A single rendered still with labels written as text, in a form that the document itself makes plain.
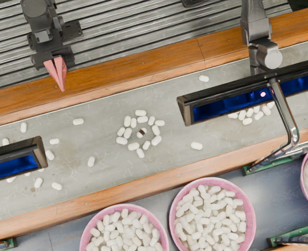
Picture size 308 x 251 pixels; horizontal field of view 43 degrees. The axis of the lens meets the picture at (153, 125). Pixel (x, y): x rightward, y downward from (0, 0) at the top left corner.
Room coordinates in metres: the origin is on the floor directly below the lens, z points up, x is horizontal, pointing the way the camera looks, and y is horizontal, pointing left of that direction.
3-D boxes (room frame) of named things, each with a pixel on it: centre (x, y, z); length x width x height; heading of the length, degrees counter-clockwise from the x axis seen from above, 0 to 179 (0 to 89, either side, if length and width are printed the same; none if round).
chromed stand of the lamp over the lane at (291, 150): (0.36, -0.38, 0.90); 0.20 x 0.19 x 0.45; 113
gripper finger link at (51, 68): (0.37, 0.24, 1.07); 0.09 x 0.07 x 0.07; 25
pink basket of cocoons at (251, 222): (0.07, -0.21, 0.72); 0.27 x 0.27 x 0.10
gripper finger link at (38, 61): (0.36, 0.26, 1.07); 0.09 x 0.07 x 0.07; 25
